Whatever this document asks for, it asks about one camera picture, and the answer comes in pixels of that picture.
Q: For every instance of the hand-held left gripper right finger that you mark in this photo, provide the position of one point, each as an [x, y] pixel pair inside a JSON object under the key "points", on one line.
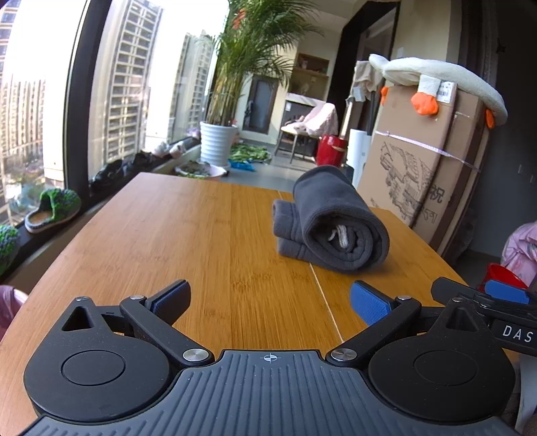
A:
{"points": [[371, 304]]}

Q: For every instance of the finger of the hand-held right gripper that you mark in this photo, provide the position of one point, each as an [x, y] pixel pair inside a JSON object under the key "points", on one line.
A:
{"points": [[505, 291]]}

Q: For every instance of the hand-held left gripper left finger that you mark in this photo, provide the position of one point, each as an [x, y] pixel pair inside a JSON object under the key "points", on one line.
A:
{"points": [[172, 302]]}

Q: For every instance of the grey knit garment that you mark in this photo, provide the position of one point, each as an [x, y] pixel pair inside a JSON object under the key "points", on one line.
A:
{"points": [[335, 201]]}

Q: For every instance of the red plastic basin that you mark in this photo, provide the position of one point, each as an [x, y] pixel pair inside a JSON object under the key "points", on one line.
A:
{"points": [[503, 274]]}

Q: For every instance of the pink patterned cloth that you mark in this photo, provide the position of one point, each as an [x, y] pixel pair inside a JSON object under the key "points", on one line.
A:
{"points": [[522, 251]]}

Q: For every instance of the plate of vegetables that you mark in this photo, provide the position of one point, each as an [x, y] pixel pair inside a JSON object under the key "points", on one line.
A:
{"points": [[209, 172]]}

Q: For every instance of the black shoe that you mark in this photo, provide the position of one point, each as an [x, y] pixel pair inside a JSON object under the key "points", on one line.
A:
{"points": [[107, 174], [142, 159]]}

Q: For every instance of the printed cardboard box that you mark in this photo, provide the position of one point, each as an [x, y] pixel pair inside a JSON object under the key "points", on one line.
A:
{"points": [[419, 167]]}

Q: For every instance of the white cylinder appliance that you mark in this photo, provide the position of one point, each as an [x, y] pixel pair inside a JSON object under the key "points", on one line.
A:
{"points": [[360, 159]]}

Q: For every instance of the green knitted slipper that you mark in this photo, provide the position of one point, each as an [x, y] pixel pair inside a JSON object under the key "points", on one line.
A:
{"points": [[52, 209], [7, 249]]}

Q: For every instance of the blue plastic bag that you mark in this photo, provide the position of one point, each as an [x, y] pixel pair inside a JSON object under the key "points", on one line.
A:
{"points": [[242, 165]]}

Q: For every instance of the red bucket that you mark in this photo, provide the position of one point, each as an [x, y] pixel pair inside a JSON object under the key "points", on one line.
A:
{"points": [[329, 151]]}

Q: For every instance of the pale pink bag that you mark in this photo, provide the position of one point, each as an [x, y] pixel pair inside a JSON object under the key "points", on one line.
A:
{"points": [[10, 310]]}

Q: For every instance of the white ribbed plant pot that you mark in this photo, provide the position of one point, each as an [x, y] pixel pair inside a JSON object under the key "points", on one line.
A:
{"points": [[218, 144]]}

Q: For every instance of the green vegetables pile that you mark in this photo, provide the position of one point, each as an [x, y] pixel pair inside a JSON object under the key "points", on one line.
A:
{"points": [[251, 153]]}

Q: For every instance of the wooden chair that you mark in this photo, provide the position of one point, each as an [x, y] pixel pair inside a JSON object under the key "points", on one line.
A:
{"points": [[293, 142]]}

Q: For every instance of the dark glass door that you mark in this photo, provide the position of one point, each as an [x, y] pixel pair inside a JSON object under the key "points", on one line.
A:
{"points": [[262, 105]]}

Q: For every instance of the beige hanging garment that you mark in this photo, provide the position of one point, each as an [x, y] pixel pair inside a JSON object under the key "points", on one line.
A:
{"points": [[366, 79]]}

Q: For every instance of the white plush goose toy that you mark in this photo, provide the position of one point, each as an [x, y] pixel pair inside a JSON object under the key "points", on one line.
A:
{"points": [[440, 71]]}

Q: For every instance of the wooden shelf cabinet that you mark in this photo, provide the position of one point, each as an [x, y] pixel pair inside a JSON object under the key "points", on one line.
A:
{"points": [[310, 75]]}

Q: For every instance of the palm plant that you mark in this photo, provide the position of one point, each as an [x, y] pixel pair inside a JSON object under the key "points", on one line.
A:
{"points": [[247, 63]]}

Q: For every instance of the orange plant ornament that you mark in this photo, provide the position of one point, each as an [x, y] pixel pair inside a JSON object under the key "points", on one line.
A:
{"points": [[239, 19]]}

